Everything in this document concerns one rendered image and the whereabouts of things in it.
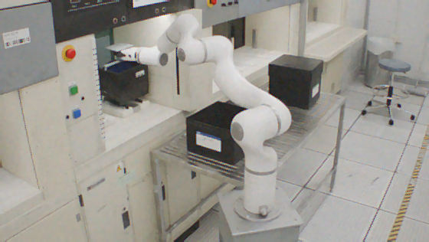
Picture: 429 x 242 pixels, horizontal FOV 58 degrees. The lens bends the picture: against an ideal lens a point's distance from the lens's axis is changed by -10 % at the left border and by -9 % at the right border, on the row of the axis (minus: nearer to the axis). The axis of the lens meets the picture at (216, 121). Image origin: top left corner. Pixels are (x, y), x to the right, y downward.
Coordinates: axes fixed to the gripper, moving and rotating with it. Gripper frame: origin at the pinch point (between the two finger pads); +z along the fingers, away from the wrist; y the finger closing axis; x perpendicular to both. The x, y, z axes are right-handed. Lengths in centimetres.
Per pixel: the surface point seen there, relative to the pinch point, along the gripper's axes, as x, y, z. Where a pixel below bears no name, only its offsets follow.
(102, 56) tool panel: -15, 24, 47
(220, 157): -41, -1, -65
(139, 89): -20.8, 3.9, -8.3
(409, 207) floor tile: -120, 131, -141
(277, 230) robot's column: -46, -28, -111
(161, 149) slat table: -44, -8, -34
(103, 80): -14.2, -10.2, 3.8
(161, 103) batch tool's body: -32.3, 16.4, -12.2
